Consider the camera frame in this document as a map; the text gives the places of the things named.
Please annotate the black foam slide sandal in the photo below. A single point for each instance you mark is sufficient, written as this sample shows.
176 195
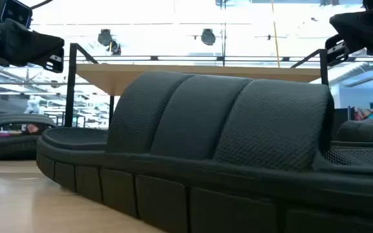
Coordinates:
205 129
367 129
8 147

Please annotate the white figure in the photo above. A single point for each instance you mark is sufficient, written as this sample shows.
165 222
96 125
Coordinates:
33 105

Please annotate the person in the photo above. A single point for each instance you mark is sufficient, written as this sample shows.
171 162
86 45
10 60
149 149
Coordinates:
32 128

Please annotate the colourful patchwork cloth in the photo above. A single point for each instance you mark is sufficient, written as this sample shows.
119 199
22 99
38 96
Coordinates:
362 114

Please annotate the black monitor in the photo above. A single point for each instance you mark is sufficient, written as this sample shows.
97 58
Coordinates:
343 115

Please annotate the black vertical pole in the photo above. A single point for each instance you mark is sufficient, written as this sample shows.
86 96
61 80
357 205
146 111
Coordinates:
224 32

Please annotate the black horizontal railing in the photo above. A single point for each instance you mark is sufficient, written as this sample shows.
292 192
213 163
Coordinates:
219 58

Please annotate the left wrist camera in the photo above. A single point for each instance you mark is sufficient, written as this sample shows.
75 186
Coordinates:
16 13

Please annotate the black aluminium table frame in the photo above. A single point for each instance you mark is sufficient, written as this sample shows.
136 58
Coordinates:
360 144

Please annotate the wooden shelf with black frame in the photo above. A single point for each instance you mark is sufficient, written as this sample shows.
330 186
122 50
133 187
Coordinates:
205 72

